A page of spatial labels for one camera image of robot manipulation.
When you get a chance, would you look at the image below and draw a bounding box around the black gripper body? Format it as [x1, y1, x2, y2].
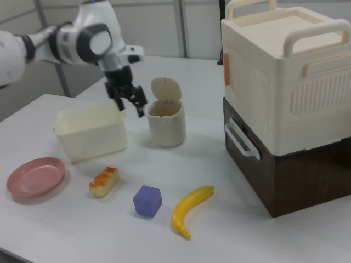
[103, 65, 148, 106]

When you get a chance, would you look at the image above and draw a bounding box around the cream trash can with lid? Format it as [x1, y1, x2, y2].
[146, 77, 187, 148]

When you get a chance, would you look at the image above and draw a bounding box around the cream rectangular plastic bin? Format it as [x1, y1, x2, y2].
[52, 99, 128, 164]

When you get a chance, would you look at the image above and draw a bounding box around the toy salmon roe sushi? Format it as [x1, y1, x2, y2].
[88, 166, 121, 198]

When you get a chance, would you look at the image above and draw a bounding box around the purple cube block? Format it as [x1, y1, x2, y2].
[133, 185, 163, 219]

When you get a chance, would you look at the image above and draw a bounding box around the yellow toy banana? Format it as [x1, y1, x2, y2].
[171, 185, 215, 239]

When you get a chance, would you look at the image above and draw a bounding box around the pink plastic plate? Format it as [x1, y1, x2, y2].
[6, 156, 66, 198]

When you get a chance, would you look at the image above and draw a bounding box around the cream plastic storage box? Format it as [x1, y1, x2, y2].
[220, 0, 351, 156]

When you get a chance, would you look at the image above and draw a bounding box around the brown wooden drawer box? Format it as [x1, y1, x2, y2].
[222, 97, 351, 219]

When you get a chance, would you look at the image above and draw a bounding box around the grey partition post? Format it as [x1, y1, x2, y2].
[179, 0, 191, 59]
[53, 62, 70, 97]

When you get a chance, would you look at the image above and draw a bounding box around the black hanging cable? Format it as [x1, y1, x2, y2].
[217, 0, 225, 66]

